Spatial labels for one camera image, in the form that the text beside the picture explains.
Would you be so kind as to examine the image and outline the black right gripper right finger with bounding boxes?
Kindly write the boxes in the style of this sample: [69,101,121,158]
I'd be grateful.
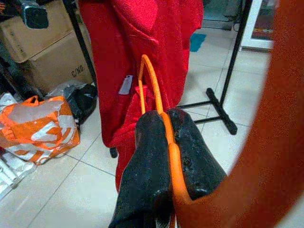
[167,108,228,200]

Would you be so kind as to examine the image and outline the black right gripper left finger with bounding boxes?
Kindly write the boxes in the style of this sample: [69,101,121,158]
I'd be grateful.
[108,111,175,228]

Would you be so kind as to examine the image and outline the orange plastic clothes hanger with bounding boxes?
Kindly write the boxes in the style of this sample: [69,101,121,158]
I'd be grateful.
[138,54,304,228]

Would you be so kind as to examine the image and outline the plain red knit garment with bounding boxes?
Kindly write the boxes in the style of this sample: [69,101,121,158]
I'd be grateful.
[78,0,204,198]

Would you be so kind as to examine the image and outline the black plastic bag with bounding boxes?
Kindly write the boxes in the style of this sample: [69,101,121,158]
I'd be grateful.
[66,83,98,125]

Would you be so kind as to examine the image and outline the orange and white plastic bag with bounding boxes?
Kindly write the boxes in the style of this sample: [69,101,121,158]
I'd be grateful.
[0,95,81,166]

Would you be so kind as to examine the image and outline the clear plastic bag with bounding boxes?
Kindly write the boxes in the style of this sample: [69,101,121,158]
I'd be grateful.
[44,80,87,100]

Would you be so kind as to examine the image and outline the teal floor mat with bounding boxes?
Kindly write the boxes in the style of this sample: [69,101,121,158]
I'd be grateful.
[189,32,207,53]

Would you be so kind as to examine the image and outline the brown cardboard box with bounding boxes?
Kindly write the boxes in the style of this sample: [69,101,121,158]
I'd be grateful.
[0,0,75,64]
[28,30,94,95]

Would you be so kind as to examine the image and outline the white packaged rolls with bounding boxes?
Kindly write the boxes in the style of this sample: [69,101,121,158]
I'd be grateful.
[0,152,38,193]

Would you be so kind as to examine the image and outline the white glass-front cabinet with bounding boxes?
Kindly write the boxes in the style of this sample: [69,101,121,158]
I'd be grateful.
[241,0,280,52]

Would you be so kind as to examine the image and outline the black clothes rack frame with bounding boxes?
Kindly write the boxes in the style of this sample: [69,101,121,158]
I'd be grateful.
[64,0,253,159]

